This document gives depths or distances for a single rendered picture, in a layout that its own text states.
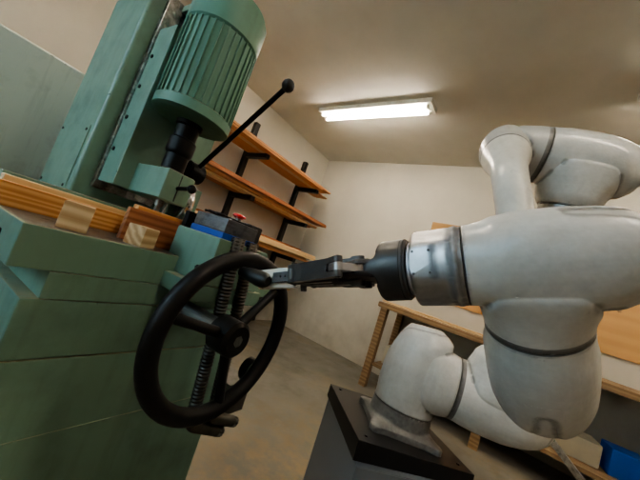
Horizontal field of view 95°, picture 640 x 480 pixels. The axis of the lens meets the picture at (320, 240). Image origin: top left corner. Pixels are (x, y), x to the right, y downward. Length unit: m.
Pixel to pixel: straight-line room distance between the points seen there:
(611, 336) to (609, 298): 3.25
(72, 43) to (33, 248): 2.73
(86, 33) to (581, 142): 3.13
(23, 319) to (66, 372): 0.11
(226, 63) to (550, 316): 0.74
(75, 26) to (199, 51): 2.47
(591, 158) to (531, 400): 0.58
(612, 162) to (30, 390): 1.11
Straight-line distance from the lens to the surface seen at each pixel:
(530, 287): 0.33
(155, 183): 0.75
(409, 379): 0.83
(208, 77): 0.77
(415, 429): 0.88
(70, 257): 0.57
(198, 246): 0.60
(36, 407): 0.66
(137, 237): 0.61
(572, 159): 0.86
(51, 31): 3.18
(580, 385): 0.42
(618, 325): 3.61
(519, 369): 0.40
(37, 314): 0.59
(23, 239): 0.55
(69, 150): 0.99
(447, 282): 0.33
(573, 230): 0.33
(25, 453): 0.70
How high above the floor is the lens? 0.96
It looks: 6 degrees up
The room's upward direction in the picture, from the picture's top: 18 degrees clockwise
